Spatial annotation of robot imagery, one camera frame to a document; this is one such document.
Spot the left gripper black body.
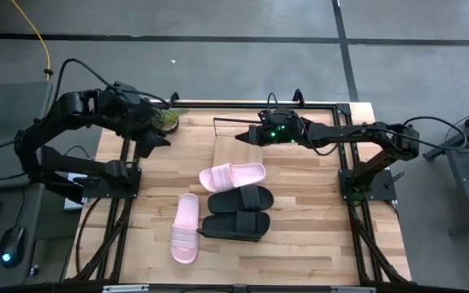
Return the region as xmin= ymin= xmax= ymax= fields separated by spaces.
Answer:
xmin=103 ymin=81 xmax=162 ymax=135

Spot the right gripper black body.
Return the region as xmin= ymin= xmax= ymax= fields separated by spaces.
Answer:
xmin=249 ymin=107 xmax=313 ymax=147

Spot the wooden shelf black metal frame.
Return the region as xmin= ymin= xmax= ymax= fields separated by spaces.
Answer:
xmin=196 ymin=116 xmax=268 ymax=243

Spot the pink slide sandal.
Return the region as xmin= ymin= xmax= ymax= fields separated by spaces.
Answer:
xmin=170 ymin=193 xmax=201 ymax=265
xmin=199 ymin=162 xmax=267 ymax=194

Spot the black slide sandal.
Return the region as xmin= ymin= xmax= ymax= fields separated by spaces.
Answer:
xmin=197 ymin=211 xmax=271 ymax=242
xmin=208 ymin=185 xmax=275 ymax=215

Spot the small potted green plant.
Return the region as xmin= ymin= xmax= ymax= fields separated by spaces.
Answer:
xmin=152 ymin=107 xmax=186 ymax=134

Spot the white power box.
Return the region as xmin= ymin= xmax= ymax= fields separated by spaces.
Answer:
xmin=64 ymin=170 xmax=91 ymax=211

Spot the grey side desk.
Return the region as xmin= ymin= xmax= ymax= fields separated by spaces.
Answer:
xmin=0 ymin=81 xmax=101 ymax=288

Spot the black computer mouse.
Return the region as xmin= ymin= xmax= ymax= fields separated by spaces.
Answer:
xmin=0 ymin=226 xmax=26 ymax=269

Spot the black metal table frame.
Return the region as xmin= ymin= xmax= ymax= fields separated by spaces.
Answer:
xmin=65 ymin=88 xmax=413 ymax=293

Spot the yellow cable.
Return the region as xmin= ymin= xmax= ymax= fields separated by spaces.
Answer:
xmin=10 ymin=0 xmax=53 ymax=81

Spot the silver bracket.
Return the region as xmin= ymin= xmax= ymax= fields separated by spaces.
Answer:
xmin=331 ymin=286 xmax=377 ymax=293
xmin=102 ymin=284 xmax=150 ymax=293

